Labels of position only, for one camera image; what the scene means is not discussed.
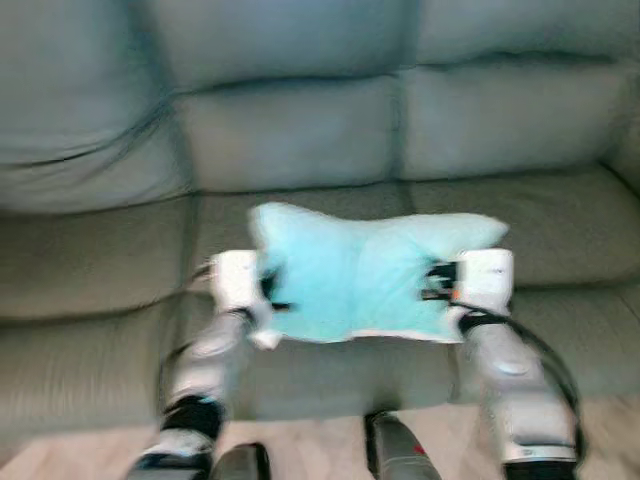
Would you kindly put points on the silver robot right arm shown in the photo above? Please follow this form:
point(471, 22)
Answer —
point(515, 400)

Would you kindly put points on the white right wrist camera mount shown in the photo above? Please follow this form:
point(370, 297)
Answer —
point(488, 278)

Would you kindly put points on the turquoise pillow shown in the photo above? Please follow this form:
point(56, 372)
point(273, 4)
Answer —
point(350, 270)

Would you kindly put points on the grey-green leather sofa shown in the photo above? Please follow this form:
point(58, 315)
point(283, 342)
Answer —
point(300, 120)

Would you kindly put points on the silver robot right leg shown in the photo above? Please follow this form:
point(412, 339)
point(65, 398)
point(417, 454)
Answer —
point(395, 450)

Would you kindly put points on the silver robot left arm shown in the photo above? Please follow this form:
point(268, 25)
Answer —
point(205, 360)

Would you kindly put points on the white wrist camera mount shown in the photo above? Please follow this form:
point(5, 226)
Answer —
point(488, 278)
point(235, 280)

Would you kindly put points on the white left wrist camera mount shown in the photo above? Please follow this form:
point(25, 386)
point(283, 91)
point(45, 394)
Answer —
point(235, 280)

